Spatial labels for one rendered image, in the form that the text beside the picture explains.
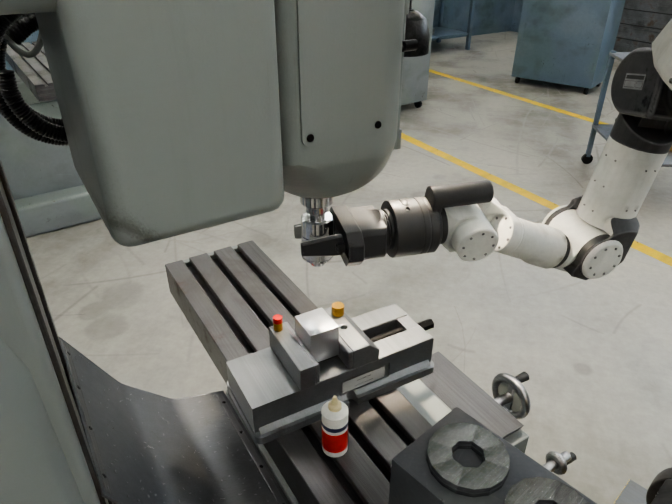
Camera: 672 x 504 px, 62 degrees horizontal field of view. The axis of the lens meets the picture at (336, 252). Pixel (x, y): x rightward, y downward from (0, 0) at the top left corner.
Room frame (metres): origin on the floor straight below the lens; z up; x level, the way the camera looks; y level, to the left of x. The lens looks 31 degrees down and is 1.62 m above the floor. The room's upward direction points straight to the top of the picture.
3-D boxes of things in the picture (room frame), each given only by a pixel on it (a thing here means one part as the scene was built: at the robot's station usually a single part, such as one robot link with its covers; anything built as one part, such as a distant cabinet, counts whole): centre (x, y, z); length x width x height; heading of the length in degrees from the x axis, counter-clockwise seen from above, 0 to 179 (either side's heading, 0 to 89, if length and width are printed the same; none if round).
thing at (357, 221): (0.74, -0.06, 1.22); 0.13 x 0.12 x 0.10; 14
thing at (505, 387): (0.98, -0.40, 0.62); 0.16 x 0.12 x 0.12; 121
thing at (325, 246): (0.69, 0.02, 1.22); 0.06 x 0.02 x 0.03; 104
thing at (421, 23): (0.91, -0.11, 1.48); 0.07 x 0.07 x 0.06
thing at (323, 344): (0.72, 0.03, 1.03); 0.06 x 0.05 x 0.06; 29
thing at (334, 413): (0.59, 0.00, 0.97); 0.04 x 0.04 x 0.11
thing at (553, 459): (0.87, -0.50, 0.50); 0.22 x 0.06 x 0.06; 121
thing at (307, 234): (0.72, 0.03, 1.22); 0.05 x 0.05 x 0.06
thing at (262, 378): (0.74, 0.01, 0.97); 0.35 x 0.15 x 0.11; 119
